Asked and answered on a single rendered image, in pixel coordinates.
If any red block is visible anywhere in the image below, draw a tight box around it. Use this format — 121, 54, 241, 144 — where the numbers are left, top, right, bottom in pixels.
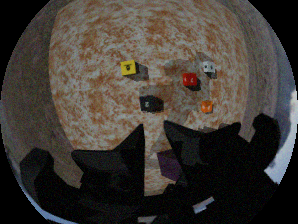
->
182, 73, 197, 87

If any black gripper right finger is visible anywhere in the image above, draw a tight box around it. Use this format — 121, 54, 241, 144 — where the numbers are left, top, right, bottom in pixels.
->
164, 120, 241, 186

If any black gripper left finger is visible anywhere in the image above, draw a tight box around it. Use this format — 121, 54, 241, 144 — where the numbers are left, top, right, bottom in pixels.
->
71, 124, 145, 197

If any yellow block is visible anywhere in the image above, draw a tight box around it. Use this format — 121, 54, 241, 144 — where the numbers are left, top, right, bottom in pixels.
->
121, 60, 137, 76

